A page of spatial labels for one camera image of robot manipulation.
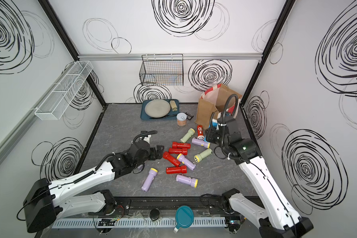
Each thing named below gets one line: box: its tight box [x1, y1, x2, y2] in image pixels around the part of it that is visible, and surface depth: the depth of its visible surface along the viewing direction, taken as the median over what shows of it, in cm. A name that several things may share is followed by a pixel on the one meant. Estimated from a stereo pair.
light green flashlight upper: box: [179, 127, 196, 144], surface depth 101 cm
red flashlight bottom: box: [165, 165, 188, 175], surface depth 85 cm
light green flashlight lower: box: [193, 148, 214, 164], surface depth 91 cm
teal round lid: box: [173, 205, 195, 234], surface depth 66 cm
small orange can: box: [176, 112, 188, 126], surface depth 107 cm
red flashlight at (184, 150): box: [168, 147, 188, 155], surface depth 93 cm
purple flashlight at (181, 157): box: [176, 153, 197, 171], surface depth 88 cm
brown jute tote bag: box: [194, 83, 243, 130], surface depth 103 cm
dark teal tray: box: [140, 98, 179, 120], surface depth 118 cm
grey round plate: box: [144, 98, 172, 119], surface depth 119 cm
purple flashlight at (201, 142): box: [191, 137, 211, 149], surface depth 97 cm
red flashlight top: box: [171, 141, 191, 150], surface depth 96 cm
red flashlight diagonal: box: [162, 151, 181, 167], surface depth 88 cm
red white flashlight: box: [197, 124, 205, 141], surface depth 101 cm
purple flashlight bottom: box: [175, 174, 199, 188], surface depth 81 cm
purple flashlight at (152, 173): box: [141, 167, 159, 192], surface depth 82 cm
